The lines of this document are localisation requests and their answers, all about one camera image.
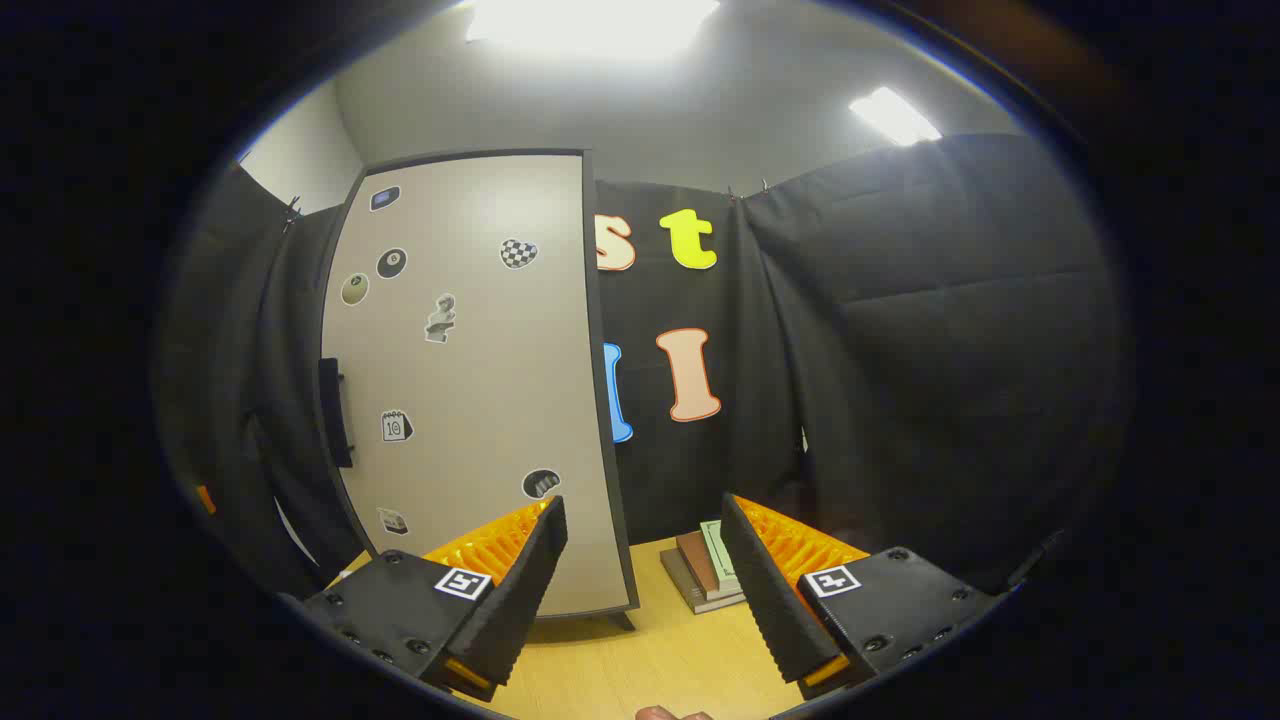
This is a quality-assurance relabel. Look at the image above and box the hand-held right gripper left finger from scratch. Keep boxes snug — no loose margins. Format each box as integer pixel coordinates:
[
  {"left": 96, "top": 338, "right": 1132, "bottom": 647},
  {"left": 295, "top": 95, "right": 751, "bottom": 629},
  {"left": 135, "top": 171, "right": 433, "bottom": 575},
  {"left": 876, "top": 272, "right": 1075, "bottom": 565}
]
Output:
[{"left": 300, "top": 495, "right": 569, "bottom": 704}]

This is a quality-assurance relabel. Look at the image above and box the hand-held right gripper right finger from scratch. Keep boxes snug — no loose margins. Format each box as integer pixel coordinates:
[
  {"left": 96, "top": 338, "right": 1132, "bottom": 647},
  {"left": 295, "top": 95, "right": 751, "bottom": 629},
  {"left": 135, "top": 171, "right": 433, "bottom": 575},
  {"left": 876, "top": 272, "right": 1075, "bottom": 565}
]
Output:
[{"left": 720, "top": 492, "right": 1006, "bottom": 701}]

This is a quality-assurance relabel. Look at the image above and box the black cabinet door handle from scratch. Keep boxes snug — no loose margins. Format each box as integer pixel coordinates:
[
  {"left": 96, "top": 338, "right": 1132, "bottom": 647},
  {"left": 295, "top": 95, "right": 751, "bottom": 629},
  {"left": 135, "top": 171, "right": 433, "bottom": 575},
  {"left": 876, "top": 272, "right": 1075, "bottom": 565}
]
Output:
[{"left": 318, "top": 357, "right": 356, "bottom": 469}]

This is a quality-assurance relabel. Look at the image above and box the beige cabinet door with stickers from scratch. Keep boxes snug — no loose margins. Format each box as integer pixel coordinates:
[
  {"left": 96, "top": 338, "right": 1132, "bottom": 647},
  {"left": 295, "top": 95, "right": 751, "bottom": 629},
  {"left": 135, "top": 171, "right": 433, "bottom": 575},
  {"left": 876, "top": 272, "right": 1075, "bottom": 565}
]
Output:
[{"left": 320, "top": 150, "right": 633, "bottom": 619}]

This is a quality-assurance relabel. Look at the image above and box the dark grey cabinet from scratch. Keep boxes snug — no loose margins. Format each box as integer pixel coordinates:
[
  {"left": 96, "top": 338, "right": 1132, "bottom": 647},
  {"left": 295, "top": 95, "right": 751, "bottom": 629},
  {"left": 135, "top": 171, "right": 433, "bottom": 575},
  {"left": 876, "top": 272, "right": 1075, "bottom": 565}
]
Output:
[{"left": 318, "top": 148, "right": 643, "bottom": 631}]

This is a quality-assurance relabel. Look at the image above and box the brown book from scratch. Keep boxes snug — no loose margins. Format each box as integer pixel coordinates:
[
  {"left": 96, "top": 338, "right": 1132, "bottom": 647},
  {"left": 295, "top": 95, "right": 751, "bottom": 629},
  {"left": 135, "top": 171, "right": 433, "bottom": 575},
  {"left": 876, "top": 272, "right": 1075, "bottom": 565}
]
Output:
[{"left": 676, "top": 530, "right": 723, "bottom": 601}]

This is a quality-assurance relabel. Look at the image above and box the black backdrop cloth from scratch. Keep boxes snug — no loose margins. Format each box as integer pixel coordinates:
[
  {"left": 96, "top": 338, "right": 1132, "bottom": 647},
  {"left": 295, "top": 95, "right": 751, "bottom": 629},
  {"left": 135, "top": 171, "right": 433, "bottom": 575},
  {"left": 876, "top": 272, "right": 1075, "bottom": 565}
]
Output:
[{"left": 160, "top": 132, "right": 1131, "bottom": 601}]

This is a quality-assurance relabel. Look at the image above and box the small ceiling light panel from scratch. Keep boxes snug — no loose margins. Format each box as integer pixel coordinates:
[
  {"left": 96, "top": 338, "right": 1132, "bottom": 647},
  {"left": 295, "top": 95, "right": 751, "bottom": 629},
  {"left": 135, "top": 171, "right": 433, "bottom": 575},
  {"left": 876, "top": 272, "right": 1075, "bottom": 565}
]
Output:
[{"left": 850, "top": 87, "right": 943, "bottom": 146}]

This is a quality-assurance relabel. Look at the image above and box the large ceiling light panel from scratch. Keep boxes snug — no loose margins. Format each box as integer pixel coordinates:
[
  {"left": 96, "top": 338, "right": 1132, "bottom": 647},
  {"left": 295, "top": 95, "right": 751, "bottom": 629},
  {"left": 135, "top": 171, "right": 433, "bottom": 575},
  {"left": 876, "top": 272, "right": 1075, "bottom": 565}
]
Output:
[{"left": 465, "top": 0, "right": 721, "bottom": 56}]

